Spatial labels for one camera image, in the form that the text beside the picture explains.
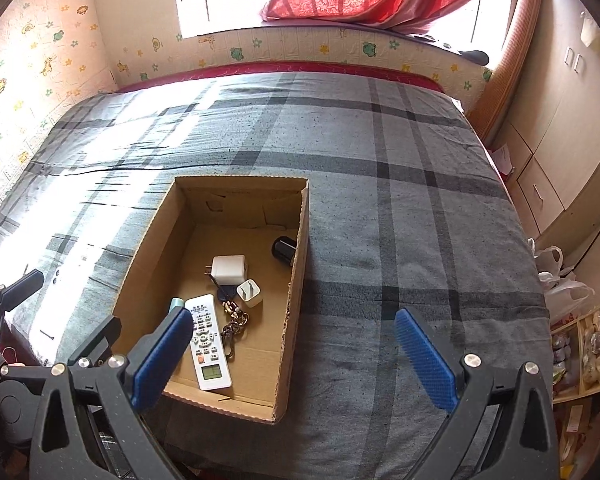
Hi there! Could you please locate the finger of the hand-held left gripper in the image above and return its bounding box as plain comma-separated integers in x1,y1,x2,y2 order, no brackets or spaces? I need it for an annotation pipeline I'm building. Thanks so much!
0,269,46,376
67,314,123,368

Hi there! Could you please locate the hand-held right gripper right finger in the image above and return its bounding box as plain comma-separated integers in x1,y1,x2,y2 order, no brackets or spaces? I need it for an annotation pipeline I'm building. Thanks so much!
395,306,561,480

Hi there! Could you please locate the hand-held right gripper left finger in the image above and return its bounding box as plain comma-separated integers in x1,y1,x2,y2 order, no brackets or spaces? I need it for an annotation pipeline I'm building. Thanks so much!
29,306,196,480

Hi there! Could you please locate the white remote control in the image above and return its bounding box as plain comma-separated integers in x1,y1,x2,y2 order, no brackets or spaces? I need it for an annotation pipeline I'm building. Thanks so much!
185,294,233,391

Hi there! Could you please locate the brass keychain with beaded cord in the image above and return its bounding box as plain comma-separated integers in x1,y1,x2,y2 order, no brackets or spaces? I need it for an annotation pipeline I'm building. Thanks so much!
205,270,251,361

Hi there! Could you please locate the brown cardboard box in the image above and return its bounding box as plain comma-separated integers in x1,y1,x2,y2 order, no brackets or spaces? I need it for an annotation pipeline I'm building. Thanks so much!
111,176,311,426

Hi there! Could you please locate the small white charger plug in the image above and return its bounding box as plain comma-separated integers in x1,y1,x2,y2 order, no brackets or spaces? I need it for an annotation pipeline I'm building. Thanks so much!
236,278,264,309

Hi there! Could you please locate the large white charger plug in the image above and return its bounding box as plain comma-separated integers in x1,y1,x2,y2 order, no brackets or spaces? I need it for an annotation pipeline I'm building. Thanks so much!
202,255,249,286

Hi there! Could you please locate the black cylindrical container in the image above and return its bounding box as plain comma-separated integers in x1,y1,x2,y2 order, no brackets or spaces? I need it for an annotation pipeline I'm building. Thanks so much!
271,236,298,267

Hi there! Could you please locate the grey plaid bed blanket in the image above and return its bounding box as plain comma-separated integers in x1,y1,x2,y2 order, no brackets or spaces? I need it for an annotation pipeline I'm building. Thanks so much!
0,71,553,480

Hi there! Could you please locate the white plastic bag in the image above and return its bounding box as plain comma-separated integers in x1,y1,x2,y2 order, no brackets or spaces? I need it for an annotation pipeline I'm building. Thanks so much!
539,272,597,322
527,245,564,277

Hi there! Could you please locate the wooden shelf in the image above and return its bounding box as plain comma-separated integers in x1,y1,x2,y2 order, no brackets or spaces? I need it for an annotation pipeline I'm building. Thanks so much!
550,305,600,407

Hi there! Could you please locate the white paper sheet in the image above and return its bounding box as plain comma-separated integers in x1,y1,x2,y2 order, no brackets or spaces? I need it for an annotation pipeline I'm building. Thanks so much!
489,144,515,177

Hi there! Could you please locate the red mattress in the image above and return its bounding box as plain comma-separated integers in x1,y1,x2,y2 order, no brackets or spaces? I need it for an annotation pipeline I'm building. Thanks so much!
114,60,443,95

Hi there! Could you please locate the wooden headboard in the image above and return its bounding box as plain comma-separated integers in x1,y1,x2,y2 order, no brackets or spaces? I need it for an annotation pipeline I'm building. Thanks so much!
467,0,543,146

